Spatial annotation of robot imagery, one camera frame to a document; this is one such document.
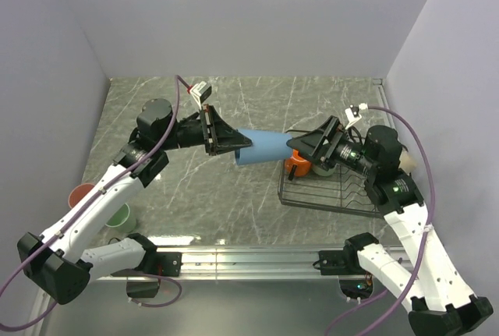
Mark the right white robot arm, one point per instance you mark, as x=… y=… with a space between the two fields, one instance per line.
x=438 y=301

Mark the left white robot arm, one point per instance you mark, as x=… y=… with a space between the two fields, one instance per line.
x=59 y=261

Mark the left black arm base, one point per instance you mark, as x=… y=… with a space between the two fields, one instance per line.
x=167 y=264

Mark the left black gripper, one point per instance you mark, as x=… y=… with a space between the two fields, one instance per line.
x=223 y=137

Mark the blue plastic cup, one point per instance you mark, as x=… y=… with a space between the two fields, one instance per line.
x=266 y=146

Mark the aluminium mounting rail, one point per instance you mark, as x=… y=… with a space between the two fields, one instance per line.
x=218 y=263

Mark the black wire dish rack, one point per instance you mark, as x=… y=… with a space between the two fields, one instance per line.
x=341 y=191

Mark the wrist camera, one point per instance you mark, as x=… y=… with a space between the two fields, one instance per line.
x=353 y=113
x=200 y=92

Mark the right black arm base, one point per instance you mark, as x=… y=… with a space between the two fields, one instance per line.
x=354 y=282

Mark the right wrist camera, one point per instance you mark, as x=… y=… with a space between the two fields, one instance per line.
x=353 y=113

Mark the beige plastic cup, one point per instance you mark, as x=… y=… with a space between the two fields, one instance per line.
x=407 y=163

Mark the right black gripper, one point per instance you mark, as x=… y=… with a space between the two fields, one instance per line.
x=311 y=143

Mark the light green plastic cup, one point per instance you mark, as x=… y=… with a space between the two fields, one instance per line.
x=124 y=220

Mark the salmon plastic cup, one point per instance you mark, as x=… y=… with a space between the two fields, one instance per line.
x=78 y=193

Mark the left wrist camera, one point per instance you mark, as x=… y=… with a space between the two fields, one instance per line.
x=200 y=92

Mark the orange mug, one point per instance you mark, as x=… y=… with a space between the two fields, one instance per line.
x=296 y=166

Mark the pale green plastic cup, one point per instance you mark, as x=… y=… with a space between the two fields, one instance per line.
x=321 y=172

